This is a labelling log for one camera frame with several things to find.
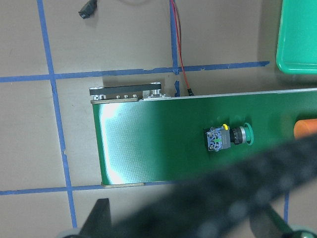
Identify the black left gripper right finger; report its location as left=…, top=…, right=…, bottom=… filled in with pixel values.
left=249, top=205, right=317, bottom=238

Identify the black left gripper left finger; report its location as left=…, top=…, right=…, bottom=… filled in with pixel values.
left=79, top=198, right=111, bottom=238

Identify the green button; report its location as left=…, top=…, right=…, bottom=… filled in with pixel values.
left=204, top=122, right=254, bottom=152

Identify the plain orange cylinder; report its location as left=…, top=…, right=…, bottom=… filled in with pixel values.
left=293, top=119, right=317, bottom=139

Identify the green conveyor belt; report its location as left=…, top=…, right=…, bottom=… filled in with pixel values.
left=89, top=83, right=317, bottom=187

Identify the green plastic tray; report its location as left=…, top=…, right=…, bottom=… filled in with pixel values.
left=276, top=0, right=317, bottom=75

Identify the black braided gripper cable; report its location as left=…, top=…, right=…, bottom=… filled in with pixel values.
left=108, top=136, right=317, bottom=238

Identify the red black power cable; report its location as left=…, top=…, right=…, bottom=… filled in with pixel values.
left=78, top=0, right=194, bottom=97

